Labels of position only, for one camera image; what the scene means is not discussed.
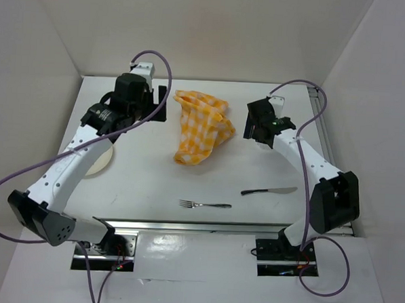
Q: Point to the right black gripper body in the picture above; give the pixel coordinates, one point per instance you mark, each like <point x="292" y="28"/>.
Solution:
<point x="260" y="141"/>

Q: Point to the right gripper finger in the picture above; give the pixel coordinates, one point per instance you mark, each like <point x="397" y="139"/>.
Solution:
<point x="264" y="146"/>
<point x="251" y="123"/>

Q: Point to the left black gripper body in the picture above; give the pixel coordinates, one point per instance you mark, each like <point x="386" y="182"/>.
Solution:
<point x="141" y="109"/>

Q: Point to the yellow white checkered cloth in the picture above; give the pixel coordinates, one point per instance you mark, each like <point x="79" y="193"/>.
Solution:
<point x="203" y="126"/>

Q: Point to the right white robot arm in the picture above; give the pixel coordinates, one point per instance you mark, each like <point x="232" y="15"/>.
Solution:
<point x="333" y="194"/>

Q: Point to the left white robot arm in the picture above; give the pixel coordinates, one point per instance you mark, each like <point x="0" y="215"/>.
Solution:
<point x="40" y="208"/>

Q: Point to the cream round plate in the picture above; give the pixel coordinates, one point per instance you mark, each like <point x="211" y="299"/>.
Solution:
<point x="101" y="163"/>

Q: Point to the silver fork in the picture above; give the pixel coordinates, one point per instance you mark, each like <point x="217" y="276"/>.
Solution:
<point x="192" y="204"/>

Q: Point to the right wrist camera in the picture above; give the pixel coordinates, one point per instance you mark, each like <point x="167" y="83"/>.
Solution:
<point x="277" y="102"/>

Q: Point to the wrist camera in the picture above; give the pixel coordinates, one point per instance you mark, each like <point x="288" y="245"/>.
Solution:
<point x="144" y="69"/>
<point x="277" y="102"/>

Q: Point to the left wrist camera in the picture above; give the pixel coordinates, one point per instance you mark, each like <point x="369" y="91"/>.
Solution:
<point x="144" y="69"/>

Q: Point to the black handled table knife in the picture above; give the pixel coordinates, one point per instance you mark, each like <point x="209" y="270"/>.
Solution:
<point x="280" y="191"/>

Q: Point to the right side aluminium rail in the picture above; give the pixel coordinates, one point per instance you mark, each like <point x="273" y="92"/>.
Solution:
<point x="316" y="104"/>

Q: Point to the aluminium rail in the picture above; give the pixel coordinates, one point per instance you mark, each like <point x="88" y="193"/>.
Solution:
<point x="316" y="104"/>
<point x="196" y="227"/>

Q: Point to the front aluminium rail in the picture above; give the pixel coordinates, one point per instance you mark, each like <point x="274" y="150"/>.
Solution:
<point x="196" y="227"/>

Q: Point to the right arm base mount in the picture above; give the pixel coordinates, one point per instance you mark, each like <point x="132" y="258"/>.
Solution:
<point x="273" y="260"/>

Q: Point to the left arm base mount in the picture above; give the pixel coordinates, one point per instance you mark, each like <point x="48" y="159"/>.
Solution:
<point x="120" y="254"/>

